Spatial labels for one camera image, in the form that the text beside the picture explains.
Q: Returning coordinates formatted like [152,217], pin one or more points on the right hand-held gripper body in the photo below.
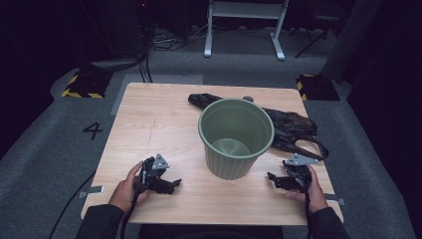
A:
[298,176]

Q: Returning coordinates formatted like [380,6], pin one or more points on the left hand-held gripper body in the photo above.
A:
[151,176]

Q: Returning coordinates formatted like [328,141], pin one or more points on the black plastic trash bag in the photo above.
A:
[292,127]

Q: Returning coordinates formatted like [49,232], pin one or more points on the green ribbed trash bin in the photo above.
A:
[229,166]

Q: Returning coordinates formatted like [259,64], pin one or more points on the person's right hand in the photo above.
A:
[316,195]

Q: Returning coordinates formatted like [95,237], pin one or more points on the person's left hand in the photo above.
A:
[124,194]

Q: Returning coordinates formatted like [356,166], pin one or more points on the grey tape strip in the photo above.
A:
[91,191]
[335,199]

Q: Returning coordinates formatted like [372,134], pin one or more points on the person's dark clothed torso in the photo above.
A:
[212,232]

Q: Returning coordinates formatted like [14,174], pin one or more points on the black yellow striped floor base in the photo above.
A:
[318,88]
[86,84]

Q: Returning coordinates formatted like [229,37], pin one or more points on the black stand with round base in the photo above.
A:
[116,63]

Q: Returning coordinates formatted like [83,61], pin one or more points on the black tripod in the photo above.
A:
[315,38]

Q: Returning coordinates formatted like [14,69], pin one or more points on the grey curtain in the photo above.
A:
[351,40]

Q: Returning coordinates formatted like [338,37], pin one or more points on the white metal stand frame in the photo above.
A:
[245,10]

